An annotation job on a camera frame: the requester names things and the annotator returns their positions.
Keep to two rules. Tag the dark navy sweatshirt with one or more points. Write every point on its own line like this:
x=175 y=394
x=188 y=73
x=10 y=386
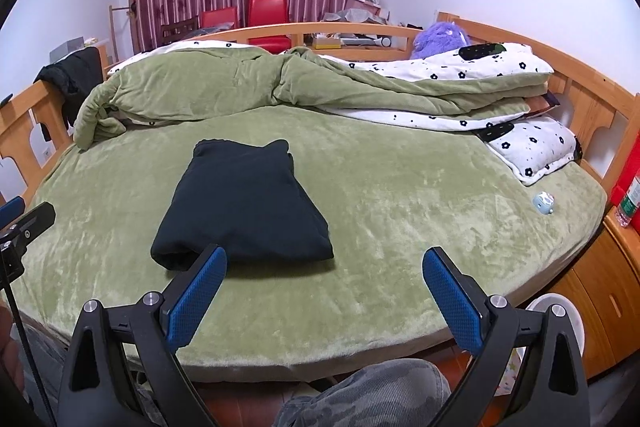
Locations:
x=246 y=200

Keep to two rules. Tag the wooden bed frame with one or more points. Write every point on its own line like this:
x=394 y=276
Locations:
x=34 y=136

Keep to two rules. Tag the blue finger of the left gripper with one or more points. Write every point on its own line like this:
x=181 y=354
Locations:
x=30 y=226
x=11 y=211

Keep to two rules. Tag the white floral pillow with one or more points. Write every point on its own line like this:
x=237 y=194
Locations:
x=533 y=147

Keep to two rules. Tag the clutter pile on desk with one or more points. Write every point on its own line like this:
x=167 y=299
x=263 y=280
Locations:
x=355 y=12

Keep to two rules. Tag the black jacket on headboard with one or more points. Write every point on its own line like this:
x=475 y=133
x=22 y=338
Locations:
x=75 y=77

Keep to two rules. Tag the wooden clothes rack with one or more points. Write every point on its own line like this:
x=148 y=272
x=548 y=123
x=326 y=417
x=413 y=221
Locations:
x=122 y=19

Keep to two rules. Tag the purple plush toy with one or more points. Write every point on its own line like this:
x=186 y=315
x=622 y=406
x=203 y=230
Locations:
x=439 y=38

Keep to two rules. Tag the right red chair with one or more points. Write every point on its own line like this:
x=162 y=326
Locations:
x=269 y=12

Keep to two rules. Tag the green plastic bottle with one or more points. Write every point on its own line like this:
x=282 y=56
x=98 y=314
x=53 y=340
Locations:
x=629 y=204

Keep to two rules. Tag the dark wooden chair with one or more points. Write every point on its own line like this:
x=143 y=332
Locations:
x=174 y=32

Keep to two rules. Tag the green quilt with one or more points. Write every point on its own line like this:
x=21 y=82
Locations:
x=196 y=80

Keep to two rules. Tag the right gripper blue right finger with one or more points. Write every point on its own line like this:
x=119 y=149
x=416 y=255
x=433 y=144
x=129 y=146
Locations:
x=459 y=298

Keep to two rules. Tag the wooden nightstand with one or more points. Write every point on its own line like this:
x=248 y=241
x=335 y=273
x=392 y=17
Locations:
x=603 y=284

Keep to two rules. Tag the small blue toy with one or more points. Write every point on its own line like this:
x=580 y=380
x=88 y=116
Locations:
x=544 y=203

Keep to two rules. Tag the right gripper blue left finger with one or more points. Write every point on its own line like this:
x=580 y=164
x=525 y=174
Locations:
x=188 y=296

